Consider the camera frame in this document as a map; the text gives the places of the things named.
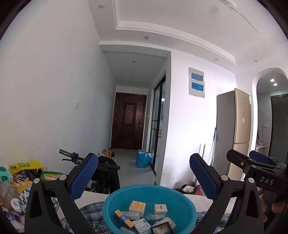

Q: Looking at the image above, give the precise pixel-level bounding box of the black trash bin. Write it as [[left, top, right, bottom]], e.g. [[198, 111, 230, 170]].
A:
[[179, 184, 197, 195]]

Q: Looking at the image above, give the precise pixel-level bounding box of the right hand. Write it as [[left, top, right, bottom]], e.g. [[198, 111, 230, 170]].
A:
[[257, 188, 287, 223]]

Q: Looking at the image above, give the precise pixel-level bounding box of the gold blue tin box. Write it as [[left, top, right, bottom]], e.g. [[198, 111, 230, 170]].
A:
[[115, 210, 135, 229]]

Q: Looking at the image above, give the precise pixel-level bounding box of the blue plastic basin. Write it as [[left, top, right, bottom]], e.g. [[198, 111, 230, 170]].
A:
[[103, 185, 197, 233]]

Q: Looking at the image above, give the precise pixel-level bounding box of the yellow green container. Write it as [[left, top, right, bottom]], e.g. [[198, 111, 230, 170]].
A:
[[40, 171, 62, 182]]

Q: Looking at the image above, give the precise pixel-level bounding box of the white electrical panel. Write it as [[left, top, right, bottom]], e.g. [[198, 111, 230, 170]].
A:
[[188, 67, 205, 98]]

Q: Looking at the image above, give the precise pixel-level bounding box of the gold refrigerator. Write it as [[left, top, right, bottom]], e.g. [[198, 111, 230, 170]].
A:
[[213, 89, 251, 180]]

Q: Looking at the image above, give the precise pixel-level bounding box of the black bicycle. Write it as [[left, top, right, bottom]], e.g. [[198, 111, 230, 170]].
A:
[[58, 148, 121, 195]]

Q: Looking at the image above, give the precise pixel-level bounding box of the black framed box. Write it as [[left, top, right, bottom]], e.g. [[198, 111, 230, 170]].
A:
[[150, 222, 174, 234]]

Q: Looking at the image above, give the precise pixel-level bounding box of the light blue pouch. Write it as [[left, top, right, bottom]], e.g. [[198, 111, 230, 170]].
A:
[[145, 214, 167, 221]]

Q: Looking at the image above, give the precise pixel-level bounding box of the white barcode box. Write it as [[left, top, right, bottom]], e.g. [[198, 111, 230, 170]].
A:
[[154, 204, 168, 215]]

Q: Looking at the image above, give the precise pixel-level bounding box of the blue white ceramic bowl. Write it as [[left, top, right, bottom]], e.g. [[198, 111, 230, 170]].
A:
[[19, 188, 60, 213]]

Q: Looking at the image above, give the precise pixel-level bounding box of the dark brown door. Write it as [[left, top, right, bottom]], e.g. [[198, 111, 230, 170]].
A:
[[111, 93, 147, 150]]

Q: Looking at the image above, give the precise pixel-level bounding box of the white blue printed box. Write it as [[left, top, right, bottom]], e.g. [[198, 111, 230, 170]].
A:
[[132, 218, 152, 234]]

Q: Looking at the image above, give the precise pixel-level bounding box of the blue plastic bag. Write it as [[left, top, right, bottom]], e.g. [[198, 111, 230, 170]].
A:
[[136, 150, 153, 168]]

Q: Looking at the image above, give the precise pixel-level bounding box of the yellow plastic bag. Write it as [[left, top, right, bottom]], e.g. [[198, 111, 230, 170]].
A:
[[9, 160, 43, 174]]

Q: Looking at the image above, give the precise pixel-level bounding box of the orange top white box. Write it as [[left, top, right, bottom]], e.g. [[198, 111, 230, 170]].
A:
[[129, 200, 146, 218]]

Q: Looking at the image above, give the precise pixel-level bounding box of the light blue small box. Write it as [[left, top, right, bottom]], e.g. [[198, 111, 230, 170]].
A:
[[122, 211, 141, 221]]

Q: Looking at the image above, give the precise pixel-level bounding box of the blue plaid cloth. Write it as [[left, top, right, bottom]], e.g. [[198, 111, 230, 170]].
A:
[[60, 201, 230, 233]]

